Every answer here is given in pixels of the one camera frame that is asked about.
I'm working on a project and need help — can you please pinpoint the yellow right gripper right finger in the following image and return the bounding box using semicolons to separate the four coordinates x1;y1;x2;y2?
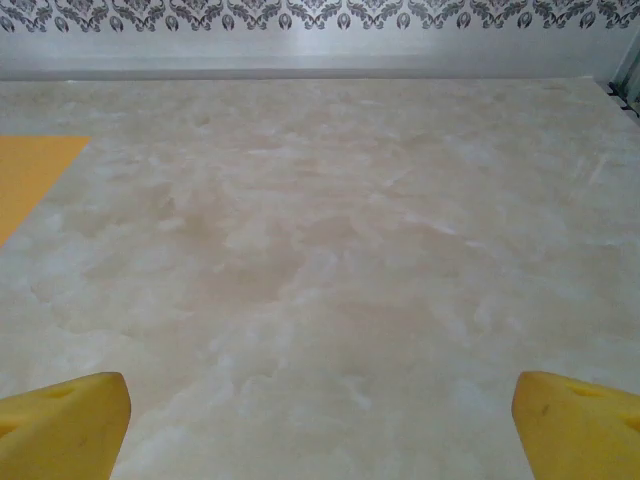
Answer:
511;370;640;480

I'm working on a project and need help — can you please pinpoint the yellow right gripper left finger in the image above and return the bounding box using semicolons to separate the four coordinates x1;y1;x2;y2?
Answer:
0;371;133;480

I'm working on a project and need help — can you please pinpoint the orange square paper sheet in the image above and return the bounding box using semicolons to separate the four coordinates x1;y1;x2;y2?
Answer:
0;135;93;249

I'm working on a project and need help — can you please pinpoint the aluminium side rail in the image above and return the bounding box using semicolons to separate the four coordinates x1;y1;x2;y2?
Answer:
606;81;640;121

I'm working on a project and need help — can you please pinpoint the aluminium corner post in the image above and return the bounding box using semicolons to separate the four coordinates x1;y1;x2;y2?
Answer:
610;0;640;87

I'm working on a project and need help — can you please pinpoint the thin aluminium wall rail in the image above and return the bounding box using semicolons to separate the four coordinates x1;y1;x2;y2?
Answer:
0;64;611;83

